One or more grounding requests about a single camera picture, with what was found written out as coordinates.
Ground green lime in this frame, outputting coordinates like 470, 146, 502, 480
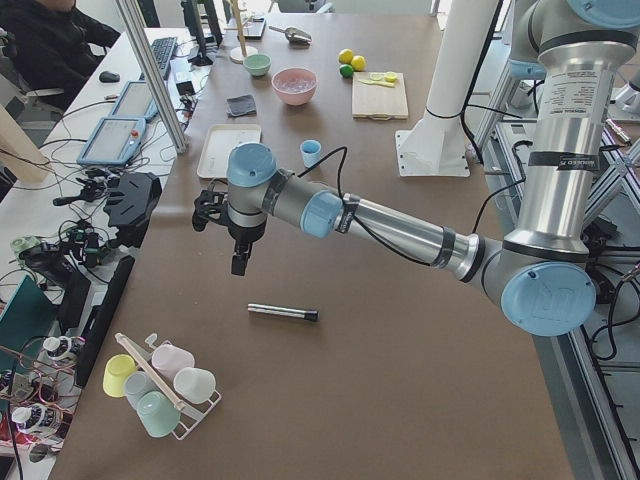
339, 64, 354, 78

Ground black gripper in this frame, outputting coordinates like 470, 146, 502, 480
228, 222, 266, 275

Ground wooden cup tree stand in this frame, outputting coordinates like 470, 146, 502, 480
225, 0, 258, 64

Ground mint cup on rack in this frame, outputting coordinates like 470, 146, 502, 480
136, 391, 180, 438

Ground clear ice cubes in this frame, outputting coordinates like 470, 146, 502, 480
275, 76, 315, 94

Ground bamboo cutting board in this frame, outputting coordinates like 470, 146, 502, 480
352, 72, 409, 120

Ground yellow plastic knife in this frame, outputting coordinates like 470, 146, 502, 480
357, 78, 395, 88

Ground person in black jacket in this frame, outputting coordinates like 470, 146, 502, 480
1, 0, 120, 111

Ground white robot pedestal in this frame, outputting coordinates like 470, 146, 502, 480
396, 0, 502, 177

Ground metal ice scoop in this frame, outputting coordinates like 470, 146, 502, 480
269, 25, 312, 45

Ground grey cup on rack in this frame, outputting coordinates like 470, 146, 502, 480
123, 370, 155, 410

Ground pink cup on rack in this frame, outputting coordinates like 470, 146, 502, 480
151, 344, 195, 382

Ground black keyboard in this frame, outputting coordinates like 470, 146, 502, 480
150, 36, 178, 80

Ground steel muddler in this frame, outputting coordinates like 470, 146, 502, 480
247, 303, 319, 322

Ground aluminium frame post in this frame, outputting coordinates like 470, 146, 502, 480
115, 0, 188, 155

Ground grey folded cloth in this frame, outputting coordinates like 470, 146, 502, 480
226, 94, 257, 117

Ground mint green bowl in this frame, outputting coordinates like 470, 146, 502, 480
243, 53, 271, 77

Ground yellow lemon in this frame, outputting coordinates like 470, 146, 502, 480
350, 55, 367, 72
338, 48, 354, 64

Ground light blue plastic cup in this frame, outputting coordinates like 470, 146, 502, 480
300, 139, 322, 168

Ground yellow cup on rack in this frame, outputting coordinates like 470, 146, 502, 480
102, 354, 137, 398

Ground cream rabbit tray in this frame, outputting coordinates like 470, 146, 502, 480
196, 124, 262, 179

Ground blue teach pendant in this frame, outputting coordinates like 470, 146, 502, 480
110, 81, 158, 121
77, 116, 147, 166

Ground black computer mouse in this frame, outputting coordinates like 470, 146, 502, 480
99, 71, 120, 83

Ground black 3D printed housing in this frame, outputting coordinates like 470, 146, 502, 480
103, 172, 162, 248

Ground pink bowl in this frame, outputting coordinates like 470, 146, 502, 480
271, 68, 317, 106

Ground white cup on rack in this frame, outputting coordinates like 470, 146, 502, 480
173, 367, 216, 404

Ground black monitor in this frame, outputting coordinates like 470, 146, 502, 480
181, 0, 223, 67

